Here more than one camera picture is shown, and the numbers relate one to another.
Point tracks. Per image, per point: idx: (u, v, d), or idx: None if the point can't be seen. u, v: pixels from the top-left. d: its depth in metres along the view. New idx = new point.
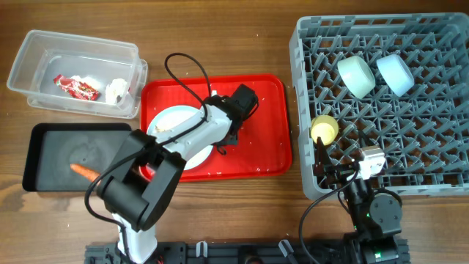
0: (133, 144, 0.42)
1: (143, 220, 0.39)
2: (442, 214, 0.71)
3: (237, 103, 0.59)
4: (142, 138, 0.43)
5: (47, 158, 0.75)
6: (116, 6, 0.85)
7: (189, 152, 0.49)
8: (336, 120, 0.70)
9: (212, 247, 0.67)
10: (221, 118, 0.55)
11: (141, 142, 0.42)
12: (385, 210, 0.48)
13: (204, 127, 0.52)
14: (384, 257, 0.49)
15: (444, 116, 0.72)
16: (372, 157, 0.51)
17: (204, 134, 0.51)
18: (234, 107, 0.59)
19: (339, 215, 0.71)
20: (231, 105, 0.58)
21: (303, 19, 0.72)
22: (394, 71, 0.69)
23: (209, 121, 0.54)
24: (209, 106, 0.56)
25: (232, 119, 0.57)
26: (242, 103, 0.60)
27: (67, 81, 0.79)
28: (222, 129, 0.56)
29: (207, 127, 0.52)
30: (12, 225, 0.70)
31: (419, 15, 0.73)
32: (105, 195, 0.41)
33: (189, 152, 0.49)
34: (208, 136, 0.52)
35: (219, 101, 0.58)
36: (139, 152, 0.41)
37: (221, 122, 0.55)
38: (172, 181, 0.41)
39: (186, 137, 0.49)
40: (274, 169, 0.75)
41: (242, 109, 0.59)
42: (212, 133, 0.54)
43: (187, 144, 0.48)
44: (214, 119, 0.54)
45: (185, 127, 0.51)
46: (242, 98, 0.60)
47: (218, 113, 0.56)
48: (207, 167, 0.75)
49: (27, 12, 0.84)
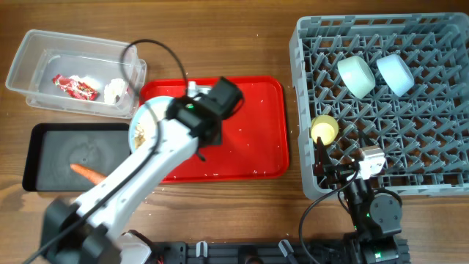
0: (53, 220, 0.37)
1: None
2: (442, 214, 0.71)
3: (206, 108, 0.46)
4: (64, 210, 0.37)
5: (47, 158, 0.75)
6: (116, 6, 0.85)
7: (133, 204, 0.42)
8: (336, 120, 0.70)
9: (211, 246, 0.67)
10: (180, 135, 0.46)
11: (61, 218, 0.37)
12: (385, 210, 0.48)
13: (151, 167, 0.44)
14: (384, 257, 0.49)
15: (444, 116, 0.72)
16: (372, 157, 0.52)
17: (152, 175, 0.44)
18: (198, 116, 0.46)
19: (339, 215, 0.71)
20: (195, 115, 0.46)
21: (303, 19, 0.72)
22: (394, 71, 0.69)
23: (159, 152, 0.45)
24: (167, 124, 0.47)
25: (196, 133, 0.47)
26: (215, 104, 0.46)
27: (66, 81, 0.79)
28: (181, 152, 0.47)
29: (154, 166, 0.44)
30: (12, 224, 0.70)
31: (419, 15, 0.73)
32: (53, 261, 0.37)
33: (130, 207, 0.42)
34: (157, 174, 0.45)
35: (179, 111, 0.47)
36: (57, 235, 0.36)
37: (183, 142, 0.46)
38: (101, 259, 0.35)
39: (123, 193, 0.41)
40: (272, 171, 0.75)
41: (217, 113, 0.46)
42: (165, 166, 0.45)
43: (124, 200, 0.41)
44: (165, 148, 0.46)
45: (127, 169, 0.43)
46: (220, 100, 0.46)
47: (177, 132, 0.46)
48: (205, 169, 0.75)
49: (27, 12, 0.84)
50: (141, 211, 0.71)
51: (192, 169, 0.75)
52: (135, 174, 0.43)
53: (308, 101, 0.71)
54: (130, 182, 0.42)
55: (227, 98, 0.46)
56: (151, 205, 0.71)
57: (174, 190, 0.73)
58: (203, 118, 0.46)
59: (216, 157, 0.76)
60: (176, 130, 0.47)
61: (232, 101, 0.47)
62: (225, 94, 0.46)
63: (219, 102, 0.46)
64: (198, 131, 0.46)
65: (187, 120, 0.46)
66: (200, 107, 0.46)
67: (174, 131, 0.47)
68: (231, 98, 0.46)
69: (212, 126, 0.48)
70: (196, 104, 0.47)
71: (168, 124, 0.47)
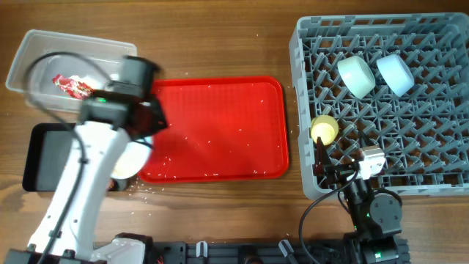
0: None
1: None
2: (442, 214, 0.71)
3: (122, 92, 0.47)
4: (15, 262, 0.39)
5: (47, 158, 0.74)
6: (116, 6, 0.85)
7: (88, 215, 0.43)
8: (336, 120, 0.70)
9: (211, 246, 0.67)
10: (105, 116, 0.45)
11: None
12: (385, 210, 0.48)
13: (86, 180, 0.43)
14: (384, 257, 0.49)
15: (444, 116, 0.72)
16: (372, 158, 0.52)
17: (90, 183, 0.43)
18: (114, 102, 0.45)
19: (338, 215, 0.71)
20: (112, 103, 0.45)
21: (303, 19, 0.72)
22: (393, 71, 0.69)
23: (89, 163, 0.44)
24: (89, 126, 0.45)
25: (122, 125, 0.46)
26: (130, 87, 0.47)
27: (66, 81, 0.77)
28: (113, 147, 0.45)
29: (85, 176, 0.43)
30: (12, 225, 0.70)
31: (419, 15, 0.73)
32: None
33: (86, 223, 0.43)
34: (98, 177, 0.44)
35: (91, 108, 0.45)
36: None
37: (108, 136, 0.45)
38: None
39: (72, 213, 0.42)
40: (272, 171, 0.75)
41: (134, 97, 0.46)
42: (102, 171, 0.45)
43: (76, 220, 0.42)
44: (91, 155, 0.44)
45: (64, 192, 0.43)
46: (136, 83, 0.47)
47: (97, 130, 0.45)
48: (205, 169, 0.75)
49: (27, 12, 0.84)
50: (141, 211, 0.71)
51: (192, 169, 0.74)
52: (74, 193, 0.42)
53: (308, 101, 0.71)
54: (72, 205, 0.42)
55: (138, 70, 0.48)
56: (151, 206, 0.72)
57: (174, 190, 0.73)
58: (122, 103, 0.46)
59: (216, 157, 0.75)
60: (97, 128, 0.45)
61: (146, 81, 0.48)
62: (135, 68, 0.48)
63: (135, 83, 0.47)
64: (124, 117, 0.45)
65: (105, 114, 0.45)
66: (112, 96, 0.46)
67: (94, 131, 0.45)
68: (147, 69, 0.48)
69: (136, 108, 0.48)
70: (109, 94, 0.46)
71: (82, 129, 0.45)
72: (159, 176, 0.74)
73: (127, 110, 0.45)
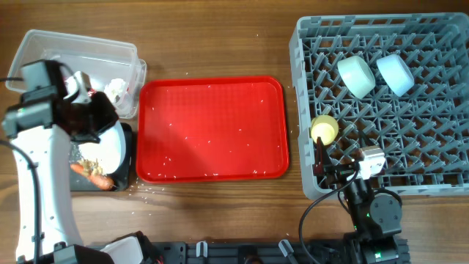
0: None
1: None
2: (442, 214, 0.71)
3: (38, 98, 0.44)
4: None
5: None
6: (116, 6, 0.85)
7: (62, 207, 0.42)
8: (336, 120, 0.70)
9: (211, 246, 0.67)
10: (37, 119, 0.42)
11: None
12: (385, 210, 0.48)
13: (43, 181, 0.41)
14: (384, 257, 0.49)
15: (444, 116, 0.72)
16: (372, 157, 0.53)
17: (49, 177, 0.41)
18: (37, 103, 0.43)
19: (338, 215, 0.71)
20: (35, 105, 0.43)
21: (303, 19, 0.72)
22: (393, 71, 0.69)
23: (38, 166, 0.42)
24: (22, 138, 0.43)
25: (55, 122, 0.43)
26: (45, 90, 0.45)
27: None
28: (57, 143, 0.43)
29: (37, 178, 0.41)
30: (12, 224, 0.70)
31: (419, 15, 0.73)
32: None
33: (64, 218, 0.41)
34: (56, 169, 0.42)
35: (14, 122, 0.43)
36: None
37: (46, 136, 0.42)
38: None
39: (45, 213, 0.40)
40: (271, 171, 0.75)
41: (50, 94, 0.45)
42: (58, 166, 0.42)
43: (53, 218, 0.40)
44: (38, 158, 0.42)
45: (28, 200, 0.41)
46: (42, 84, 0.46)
47: (34, 136, 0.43)
48: (205, 169, 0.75)
49: (27, 12, 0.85)
50: (141, 211, 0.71)
51: (192, 169, 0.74)
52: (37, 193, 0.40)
53: (308, 101, 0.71)
54: (42, 208, 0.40)
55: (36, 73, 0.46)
56: (151, 206, 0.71)
57: (174, 190, 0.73)
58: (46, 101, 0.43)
59: (215, 157, 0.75)
60: (33, 134, 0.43)
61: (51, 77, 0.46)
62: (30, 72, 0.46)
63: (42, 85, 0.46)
64: (53, 113, 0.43)
65: (31, 119, 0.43)
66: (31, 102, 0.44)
67: (31, 138, 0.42)
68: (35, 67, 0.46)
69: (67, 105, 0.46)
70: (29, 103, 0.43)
71: (17, 141, 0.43)
72: (159, 176, 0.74)
73: (50, 106, 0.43)
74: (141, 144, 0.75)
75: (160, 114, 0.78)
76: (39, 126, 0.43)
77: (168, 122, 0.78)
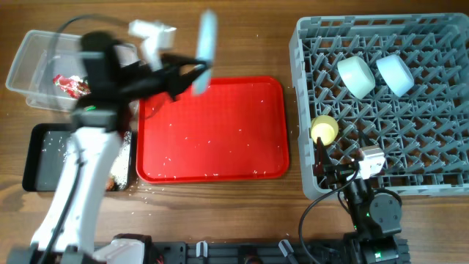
0: None
1: None
2: (442, 214, 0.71)
3: (90, 56, 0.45)
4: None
5: (47, 158, 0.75)
6: (116, 7, 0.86)
7: (91, 219, 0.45)
8: (336, 120, 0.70)
9: (211, 246, 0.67)
10: (101, 141, 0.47)
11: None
12: (385, 210, 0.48)
13: (83, 180, 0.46)
14: (383, 257, 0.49)
15: (444, 116, 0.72)
16: (372, 157, 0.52)
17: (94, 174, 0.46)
18: (102, 110, 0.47)
19: (338, 215, 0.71)
20: (99, 111, 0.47)
21: (303, 20, 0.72)
22: (393, 71, 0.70)
23: (86, 160, 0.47)
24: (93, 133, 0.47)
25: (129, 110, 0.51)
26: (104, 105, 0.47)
27: (66, 81, 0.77)
28: (108, 150, 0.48)
29: (86, 175, 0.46)
30: (12, 225, 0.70)
31: (419, 16, 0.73)
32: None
33: (86, 221, 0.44)
34: (100, 166, 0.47)
35: (80, 116, 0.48)
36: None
37: (100, 141, 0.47)
38: None
39: (73, 210, 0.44)
40: (272, 171, 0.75)
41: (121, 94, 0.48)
42: (97, 175, 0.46)
43: (77, 216, 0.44)
44: (87, 152, 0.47)
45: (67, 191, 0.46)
46: (102, 46, 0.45)
47: (91, 135, 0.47)
48: (204, 169, 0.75)
49: (27, 13, 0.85)
50: (141, 212, 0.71)
51: (192, 169, 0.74)
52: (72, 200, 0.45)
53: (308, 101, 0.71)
54: (67, 216, 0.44)
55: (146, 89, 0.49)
56: (152, 206, 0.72)
57: (174, 190, 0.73)
58: (108, 111, 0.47)
59: (215, 156, 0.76)
60: (90, 133, 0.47)
61: (89, 43, 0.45)
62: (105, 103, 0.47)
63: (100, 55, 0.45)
64: (114, 122, 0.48)
65: (94, 121, 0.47)
66: (100, 100, 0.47)
67: (90, 137, 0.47)
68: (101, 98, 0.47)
69: (108, 67, 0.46)
70: (107, 89, 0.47)
71: (80, 134, 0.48)
72: (159, 176, 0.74)
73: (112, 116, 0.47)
74: (141, 144, 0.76)
75: (160, 114, 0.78)
76: (100, 129, 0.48)
77: (168, 122, 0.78)
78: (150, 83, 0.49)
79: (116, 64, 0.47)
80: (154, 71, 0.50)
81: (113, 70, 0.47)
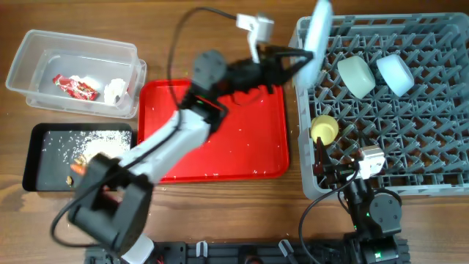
0: (97, 171, 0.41)
1: (116, 246, 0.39)
2: (442, 214, 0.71)
3: (198, 83, 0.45)
4: (107, 163, 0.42)
5: (47, 158, 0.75)
6: (116, 6, 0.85)
7: (162, 168, 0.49)
8: (336, 120, 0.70)
9: (211, 246, 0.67)
10: (198, 123, 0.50)
11: (102, 167, 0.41)
12: (385, 210, 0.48)
13: (176, 140, 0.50)
14: (383, 257, 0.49)
15: (444, 116, 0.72)
16: (372, 157, 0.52)
17: (177, 144, 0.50)
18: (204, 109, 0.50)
19: (338, 215, 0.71)
20: (201, 109, 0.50)
21: (303, 19, 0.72)
22: (394, 71, 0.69)
23: (183, 129, 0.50)
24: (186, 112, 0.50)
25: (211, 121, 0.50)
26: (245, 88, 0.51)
27: (66, 81, 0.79)
28: (196, 135, 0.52)
29: (181, 140, 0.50)
30: (12, 224, 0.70)
31: (419, 15, 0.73)
32: (77, 221, 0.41)
33: (163, 164, 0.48)
34: (180, 145, 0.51)
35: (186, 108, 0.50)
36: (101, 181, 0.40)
37: (196, 127, 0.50)
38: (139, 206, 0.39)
39: (156, 153, 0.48)
40: (272, 171, 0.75)
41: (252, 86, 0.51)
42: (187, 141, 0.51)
43: (157, 160, 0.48)
44: (189, 125, 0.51)
45: (155, 139, 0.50)
46: (213, 76, 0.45)
47: (193, 116, 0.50)
48: (204, 169, 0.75)
49: (27, 12, 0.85)
50: None
51: (192, 168, 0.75)
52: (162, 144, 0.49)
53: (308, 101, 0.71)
54: (154, 151, 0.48)
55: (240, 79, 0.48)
56: (152, 206, 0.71)
57: (174, 190, 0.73)
58: (206, 112, 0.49)
59: (215, 156, 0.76)
60: (191, 116, 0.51)
61: (199, 70, 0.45)
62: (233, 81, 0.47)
63: (208, 83, 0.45)
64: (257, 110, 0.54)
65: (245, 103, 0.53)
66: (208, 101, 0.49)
67: (190, 117, 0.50)
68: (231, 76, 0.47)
69: (214, 89, 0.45)
70: (212, 101, 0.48)
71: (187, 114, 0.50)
72: None
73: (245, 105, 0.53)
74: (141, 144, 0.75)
75: (160, 114, 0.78)
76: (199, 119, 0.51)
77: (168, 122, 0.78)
78: (249, 79, 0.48)
79: (222, 83, 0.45)
80: (253, 64, 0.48)
81: (219, 86, 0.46)
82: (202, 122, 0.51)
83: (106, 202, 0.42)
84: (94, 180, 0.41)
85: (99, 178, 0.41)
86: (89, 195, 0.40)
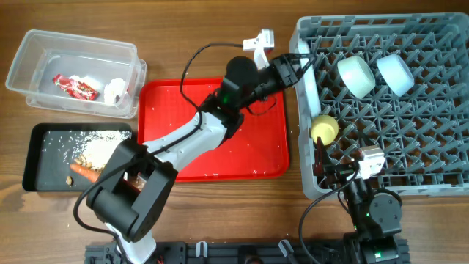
0: (124, 155, 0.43)
1: (133, 232, 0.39)
2: (442, 214, 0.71)
3: (231, 83, 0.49)
4: (134, 148, 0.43)
5: (47, 158, 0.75)
6: (116, 6, 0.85)
7: (180, 163, 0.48)
8: (336, 120, 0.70)
9: (211, 246, 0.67)
10: (217, 125, 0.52)
11: (131, 152, 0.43)
12: (385, 210, 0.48)
13: (196, 138, 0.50)
14: (384, 257, 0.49)
15: (444, 116, 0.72)
16: (371, 157, 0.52)
17: (197, 143, 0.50)
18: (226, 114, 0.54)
19: (339, 215, 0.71)
20: (220, 114, 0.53)
21: (303, 19, 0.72)
22: (393, 71, 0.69)
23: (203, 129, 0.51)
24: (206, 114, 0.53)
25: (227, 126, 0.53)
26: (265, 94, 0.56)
27: (66, 81, 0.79)
28: (214, 137, 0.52)
29: (201, 138, 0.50)
30: (12, 225, 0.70)
31: (419, 15, 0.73)
32: (95, 205, 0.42)
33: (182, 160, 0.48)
34: (199, 145, 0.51)
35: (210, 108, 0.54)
36: (127, 164, 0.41)
37: (215, 128, 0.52)
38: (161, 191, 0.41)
39: (178, 146, 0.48)
40: (272, 171, 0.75)
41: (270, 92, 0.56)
42: (204, 143, 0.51)
43: (179, 152, 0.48)
44: (208, 126, 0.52)
45: (177, 134, 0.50)
46: (245, 80, 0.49)
47: (211, 119, 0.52)
48: (204, 168, 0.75)
49: (27, 12, 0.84)
50: None
51: (192, 168, 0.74)
52: (185, 138, 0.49)
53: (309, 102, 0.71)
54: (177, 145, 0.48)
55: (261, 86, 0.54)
56: None
57: (174, 190, 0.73)
58: (224, 118, 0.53)
59: (215, 156, 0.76)
60: (212, 117, 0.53)
61: (232, 74, 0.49)
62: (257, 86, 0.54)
63: (239, 85, 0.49)
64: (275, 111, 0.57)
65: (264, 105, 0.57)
66: (228, 108, 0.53)
67: (211, 119, 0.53)
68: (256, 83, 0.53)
69: (244, 91, 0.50)
70: (233, 105, 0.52)
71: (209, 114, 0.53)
72: None
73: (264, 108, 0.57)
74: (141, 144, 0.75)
75: (159, 114, 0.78)
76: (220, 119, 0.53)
77: (168, 122, 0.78)
78: (266, 86, 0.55)
79: (248, 89, 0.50)
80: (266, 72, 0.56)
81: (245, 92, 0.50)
82: (221, 125, 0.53)
83: (126, 188, 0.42)
84: (121, 163, 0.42)
85: (125, 161, 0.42)
86: (113, 177, 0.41)
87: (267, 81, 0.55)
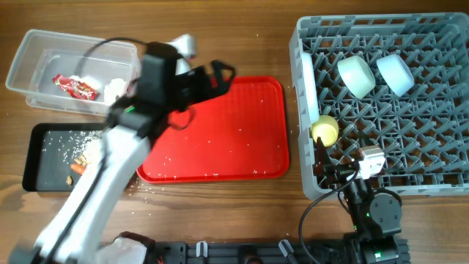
0: None
1: None
2: (442, 214, 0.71)
3: (153, 61, 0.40)
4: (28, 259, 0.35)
5: (47, 159, 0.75)
6: (116, 6, 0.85)
7: (97, 219, 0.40)
8: (336, 120, 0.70)
9: (211, 246, 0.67)
10: (129, 148, 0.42)
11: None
12: (385, 210, 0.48)
13: (105, 182, 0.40)
14: (384, 257, 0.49)
15: (444, 116, 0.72)
16: (372, 157, 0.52)
17: (107, 189, 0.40)
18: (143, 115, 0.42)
19: (339, 215, 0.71)
20: (139, 111, 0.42)
21: (303, 19, 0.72)
22: (393, 71, 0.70)
23: (110, 164, 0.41)
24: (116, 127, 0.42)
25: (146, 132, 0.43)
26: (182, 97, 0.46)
27: (66, 81, 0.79)
28: (133, 157, 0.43)
29: (112, 178, 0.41)
30: (12, 225, 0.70)
31: (419, 15, 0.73)
32: None
33: (97, 219, 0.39)
34: (114, 184, 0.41)
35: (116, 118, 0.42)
36: None
37: (130, 150, 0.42)
38: None
39: (86, 212, 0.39)
40: (272, 171, 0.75)
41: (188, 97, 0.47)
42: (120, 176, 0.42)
43: (87, 222, 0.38)
44: (119, 155, 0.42)
45: (80, 191, 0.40)
46: (171, 64, 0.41)
47: (122, 141, 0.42)
48: (204, 169, 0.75)
49: (27, 12, 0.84)
50: (141, 211, 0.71)
51: (191, 168, 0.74)
52: (89, 193, 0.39)
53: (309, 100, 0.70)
54: (82, 213, 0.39)
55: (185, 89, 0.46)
56: (152, 206, 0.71)
57: (174, 190, 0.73)
58: (143, 116, 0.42)
59: (215, 156, 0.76)
60: (123, 138, 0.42)
61: (152, 53, 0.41)
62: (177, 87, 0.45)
63: (163, 60, 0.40)
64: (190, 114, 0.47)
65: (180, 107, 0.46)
66: (145, 104, 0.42)
67: (120, 141, 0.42)
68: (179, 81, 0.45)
69: (170, 74, 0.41)
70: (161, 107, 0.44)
71: (115, 138, 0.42)
72: (159, 176, 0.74)
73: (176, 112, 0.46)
74: None
75: None
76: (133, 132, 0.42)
77: None
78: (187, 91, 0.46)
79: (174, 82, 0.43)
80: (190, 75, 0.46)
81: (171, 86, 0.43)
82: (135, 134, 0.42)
83: None
84: None
85: None
86: None
87: (188, 87, 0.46)
